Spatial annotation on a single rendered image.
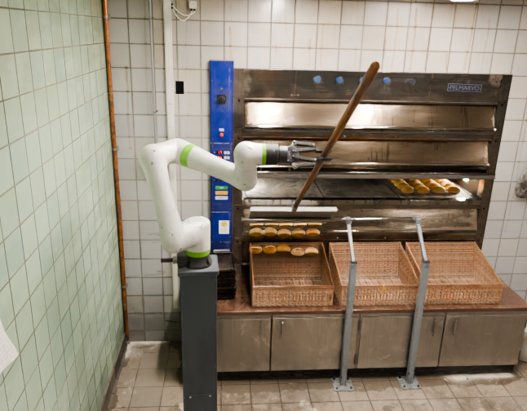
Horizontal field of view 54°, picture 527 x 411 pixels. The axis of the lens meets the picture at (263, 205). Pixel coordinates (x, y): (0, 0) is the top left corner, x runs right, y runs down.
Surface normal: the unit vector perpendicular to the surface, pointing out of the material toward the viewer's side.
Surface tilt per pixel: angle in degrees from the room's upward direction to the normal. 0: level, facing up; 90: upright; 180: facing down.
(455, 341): 90
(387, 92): 90
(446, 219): 70
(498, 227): 90
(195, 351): 90
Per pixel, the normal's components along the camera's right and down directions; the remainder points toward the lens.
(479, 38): 0.07, 0.32
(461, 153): 0.08, -0.02
